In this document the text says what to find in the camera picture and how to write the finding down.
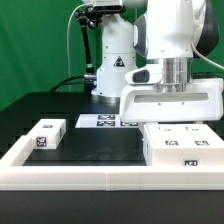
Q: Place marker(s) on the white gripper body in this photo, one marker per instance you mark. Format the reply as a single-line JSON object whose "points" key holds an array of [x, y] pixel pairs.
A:
{"points": [[201, 101]]}

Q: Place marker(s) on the white cabinet door panel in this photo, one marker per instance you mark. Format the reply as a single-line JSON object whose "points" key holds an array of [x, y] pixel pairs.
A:
{"points": [[201, 135], [163, 136]]}

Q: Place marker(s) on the white cabinet box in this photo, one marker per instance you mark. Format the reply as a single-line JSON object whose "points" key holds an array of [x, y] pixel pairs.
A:
{"points": [[185, 155]]}

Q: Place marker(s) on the white rectangular block with tags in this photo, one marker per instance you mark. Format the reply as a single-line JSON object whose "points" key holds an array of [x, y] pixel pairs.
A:
{"points": [[48, 133]]}

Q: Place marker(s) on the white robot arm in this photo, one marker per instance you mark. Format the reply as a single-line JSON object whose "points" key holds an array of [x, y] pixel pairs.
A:
{"points": [[147, 51]]}

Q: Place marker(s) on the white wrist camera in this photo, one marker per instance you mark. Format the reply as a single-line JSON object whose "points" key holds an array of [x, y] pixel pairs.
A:
{"points": [[142, 77]]}

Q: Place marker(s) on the white flat tag base plate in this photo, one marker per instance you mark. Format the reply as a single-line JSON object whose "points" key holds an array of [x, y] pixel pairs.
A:
{"points": [[102, 121]]}

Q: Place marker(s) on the black articulated camera mount arm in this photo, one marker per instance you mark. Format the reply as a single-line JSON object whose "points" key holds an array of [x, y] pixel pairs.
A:
{"points": [[88, 19]]}

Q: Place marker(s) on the white U-shaped boundary frame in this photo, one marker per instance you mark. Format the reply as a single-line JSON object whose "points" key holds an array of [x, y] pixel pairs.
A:
{"points": [[16, 175]]}

